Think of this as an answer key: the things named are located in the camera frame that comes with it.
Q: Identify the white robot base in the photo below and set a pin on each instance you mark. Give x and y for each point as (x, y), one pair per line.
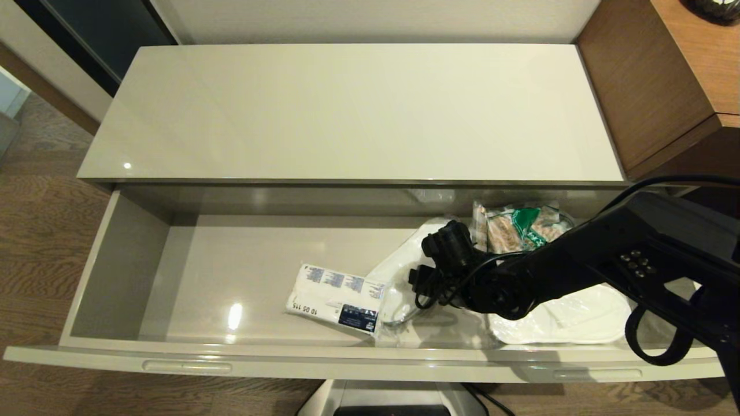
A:
(393, 401)

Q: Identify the beige glossy cabinet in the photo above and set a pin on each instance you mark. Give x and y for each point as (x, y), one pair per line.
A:
(358, 115)

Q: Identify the dark glass door panel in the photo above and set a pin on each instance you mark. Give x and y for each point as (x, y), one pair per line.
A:
(104, 34)

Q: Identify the white tissue pack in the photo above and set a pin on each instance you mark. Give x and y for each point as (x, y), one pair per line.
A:
(335, 294)

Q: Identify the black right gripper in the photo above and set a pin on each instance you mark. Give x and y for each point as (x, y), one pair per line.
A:
(436, 286)

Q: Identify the dark decorative bowl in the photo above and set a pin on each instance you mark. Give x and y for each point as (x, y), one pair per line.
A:
(717, 8)

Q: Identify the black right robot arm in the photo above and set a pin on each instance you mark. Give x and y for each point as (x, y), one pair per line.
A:
(607, 260)

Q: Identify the pale blue white furniture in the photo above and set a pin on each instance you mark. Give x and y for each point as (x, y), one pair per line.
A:
(8, 92)

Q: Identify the brown wooden cabinet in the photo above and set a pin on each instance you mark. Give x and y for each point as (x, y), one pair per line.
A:
(647, 86)

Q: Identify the green brown snack bag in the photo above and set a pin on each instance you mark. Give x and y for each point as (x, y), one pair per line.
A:
(514, 228)

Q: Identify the white bagged slipper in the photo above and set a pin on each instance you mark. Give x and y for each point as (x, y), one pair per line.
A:
(578, 320)
(396, 277)

